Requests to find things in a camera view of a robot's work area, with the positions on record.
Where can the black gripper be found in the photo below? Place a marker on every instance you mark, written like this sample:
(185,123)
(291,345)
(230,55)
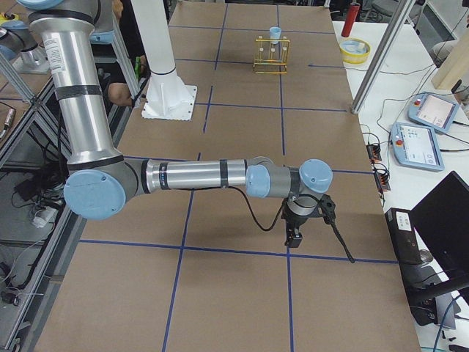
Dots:
(295,222)

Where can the light blue plastic cup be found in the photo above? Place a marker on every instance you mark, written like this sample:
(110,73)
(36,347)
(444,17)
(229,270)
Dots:
(275,34)

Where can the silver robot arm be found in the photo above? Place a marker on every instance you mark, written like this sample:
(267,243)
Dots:
(102,181)

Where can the black computer box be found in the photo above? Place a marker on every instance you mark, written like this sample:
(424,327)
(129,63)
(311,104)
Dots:
(403,236)

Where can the orange black adapter box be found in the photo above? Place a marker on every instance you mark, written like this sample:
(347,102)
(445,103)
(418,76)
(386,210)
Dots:
(373,151)

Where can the lower teach pendant tablet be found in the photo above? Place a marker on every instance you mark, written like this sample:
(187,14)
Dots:
(416,146)

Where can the teach pendant tablet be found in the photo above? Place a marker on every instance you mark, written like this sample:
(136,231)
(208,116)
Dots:
(416,146)
(433,111)

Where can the upper teach pendant tablet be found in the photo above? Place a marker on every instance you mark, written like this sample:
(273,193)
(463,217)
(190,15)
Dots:
(433,111)

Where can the yellow bowl with blue plate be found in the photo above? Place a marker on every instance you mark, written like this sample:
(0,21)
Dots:
(354,51)

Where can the red cylinder bottle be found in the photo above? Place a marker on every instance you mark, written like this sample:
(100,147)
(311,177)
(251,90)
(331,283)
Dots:
(352,13)

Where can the seated person in black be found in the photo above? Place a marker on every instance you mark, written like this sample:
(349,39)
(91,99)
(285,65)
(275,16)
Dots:
(118,91)

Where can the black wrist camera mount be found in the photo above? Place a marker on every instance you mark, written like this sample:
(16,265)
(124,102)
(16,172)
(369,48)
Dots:
(327,207)

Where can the gold wire cup holder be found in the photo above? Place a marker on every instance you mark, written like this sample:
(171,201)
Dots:
(271,56)

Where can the aluminium frame post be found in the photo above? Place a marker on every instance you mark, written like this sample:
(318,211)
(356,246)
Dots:
(392,30)

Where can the green handled tool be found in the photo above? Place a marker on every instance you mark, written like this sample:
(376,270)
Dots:
(138,67)

